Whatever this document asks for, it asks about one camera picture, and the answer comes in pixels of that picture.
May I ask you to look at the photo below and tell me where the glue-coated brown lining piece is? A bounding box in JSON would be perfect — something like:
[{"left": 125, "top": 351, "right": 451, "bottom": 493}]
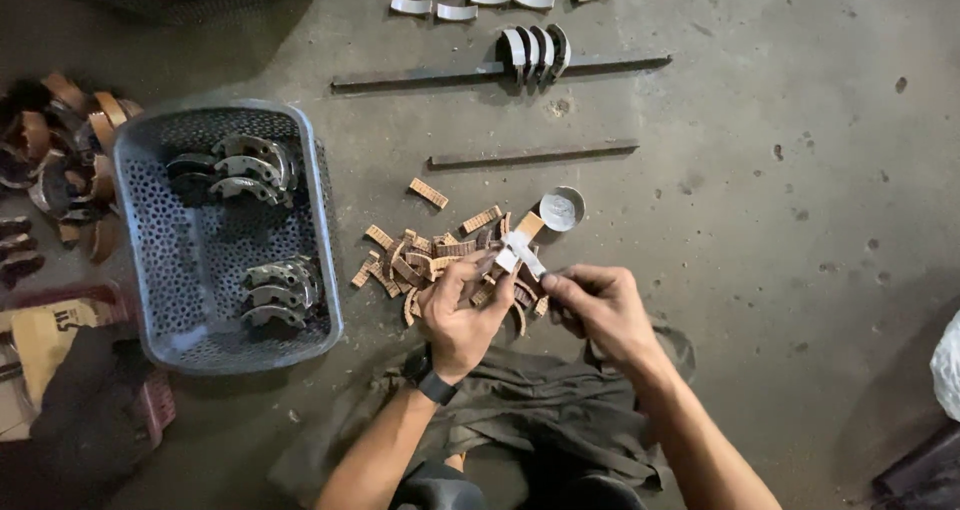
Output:
[{"left": 494, "top": 210, "right": 548, "bottom": 275}]

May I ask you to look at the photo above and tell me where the group of bare metal brake shoes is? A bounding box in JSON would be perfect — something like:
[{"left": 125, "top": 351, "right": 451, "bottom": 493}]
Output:
[{"left": 164, "top": 134, "right": 325, "bottom": 330}]

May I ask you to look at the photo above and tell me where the heap of worn brown-lined brake shoes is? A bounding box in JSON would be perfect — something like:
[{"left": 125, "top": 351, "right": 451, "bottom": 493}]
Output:
[{"left": 0, "top": 70, "right": 145, "bottom": 287}]

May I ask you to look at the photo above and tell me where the dark box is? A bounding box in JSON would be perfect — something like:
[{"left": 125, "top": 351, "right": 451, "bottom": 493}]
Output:
[{"left": 872, "top": 418, "right": 960, "bottom": 510}]

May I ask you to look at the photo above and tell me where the thin glue spreader stick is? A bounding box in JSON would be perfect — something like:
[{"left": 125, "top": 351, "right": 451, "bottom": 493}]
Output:
[{"left": 508, "top": 237, "right": 558, "bottom": 286}]

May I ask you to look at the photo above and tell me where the grey perforated plastic basket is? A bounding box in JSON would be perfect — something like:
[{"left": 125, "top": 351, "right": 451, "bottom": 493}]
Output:
[{"left": 111, "top": 99, "right": 345, "bottom": 376}]

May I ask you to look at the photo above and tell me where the long flat metal bar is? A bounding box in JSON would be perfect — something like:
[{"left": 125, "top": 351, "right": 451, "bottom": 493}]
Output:
[{"left": 330, "top": 53, "right": 675, "bottom": 96}]

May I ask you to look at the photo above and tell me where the small round glue tin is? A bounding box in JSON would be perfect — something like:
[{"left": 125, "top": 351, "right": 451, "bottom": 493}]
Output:
[{"left": 537, "top": 186, "right": 587, "bottom": 234}]

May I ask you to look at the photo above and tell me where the white plastic bag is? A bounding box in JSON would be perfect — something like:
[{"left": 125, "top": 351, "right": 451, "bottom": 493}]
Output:
[{"left": 929, "top": 309, "right": 960, "bottom": 423}]

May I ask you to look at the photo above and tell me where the short flat metal bar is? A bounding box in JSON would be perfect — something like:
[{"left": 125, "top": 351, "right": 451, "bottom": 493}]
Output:
[{"left": 426, "top": 139, "right": 642, "bottom": 172}]

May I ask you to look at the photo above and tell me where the red crate with cardboard and cloth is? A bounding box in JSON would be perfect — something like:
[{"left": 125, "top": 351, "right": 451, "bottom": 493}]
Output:
[{"left": 0, "top": 283, "right": 178, "bottom": 454}]

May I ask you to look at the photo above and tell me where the person's left hand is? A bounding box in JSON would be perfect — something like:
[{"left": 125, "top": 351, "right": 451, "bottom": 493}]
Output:
[{"left": 417, "top": 250, "right": 519, "bottom": 385}]

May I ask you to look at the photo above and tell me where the black wristwatch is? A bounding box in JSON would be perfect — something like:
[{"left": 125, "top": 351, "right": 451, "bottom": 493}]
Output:
[{"left": 401, "top": 342, "right": 461, "bottom": 407}]

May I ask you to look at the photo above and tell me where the white-lined brake shoe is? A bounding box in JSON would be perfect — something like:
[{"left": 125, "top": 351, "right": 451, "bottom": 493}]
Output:
[
  {"left": 530, "top": 24, "right": 558, "bottom": 85},
  {"left": 546, "top": 23, "right": 573, "bottom": 85},
  {"left": 516, "top": 26, "right": 543, "bottom": 85},
  {"left": 499, "top": 28, "right": 528, "bottom": 88}
]

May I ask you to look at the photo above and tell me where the person's right hand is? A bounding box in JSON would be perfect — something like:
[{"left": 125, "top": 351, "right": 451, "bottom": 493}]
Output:
[{"left": 540, "top": 263, "right": 666, "bottom": 373}]

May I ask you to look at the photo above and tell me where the pile of brown lining strips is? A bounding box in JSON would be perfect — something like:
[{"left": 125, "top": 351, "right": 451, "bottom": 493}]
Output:
[{"left": 350, "top": 177, "right": 552, "bottom": 339}]

